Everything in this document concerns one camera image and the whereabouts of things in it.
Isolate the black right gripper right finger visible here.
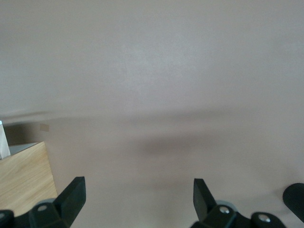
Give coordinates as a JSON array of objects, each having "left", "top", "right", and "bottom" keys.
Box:
[{"left": 190, "top": 178, "right": 238, "bottom": 228}]

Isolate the white drawer with black handle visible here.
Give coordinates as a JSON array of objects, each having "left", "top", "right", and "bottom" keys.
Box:
[{"left": 0, "top": 120, "right": 39, "bottom": 161}]

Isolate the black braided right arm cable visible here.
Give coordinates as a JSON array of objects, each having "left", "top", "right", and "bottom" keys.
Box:
[{"left": 282, "top": 182, "right": 304, "bottom": 218}]

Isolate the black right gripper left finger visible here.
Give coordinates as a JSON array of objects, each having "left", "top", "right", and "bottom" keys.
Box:
[{"left": 28, "top": 176, "right": 86, "bottom": 228}]

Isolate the light wooden cabinet box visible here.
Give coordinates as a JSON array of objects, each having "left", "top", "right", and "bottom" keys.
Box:
[{"left": 0, "top": 141, "right": 58, "bottom": 213}]

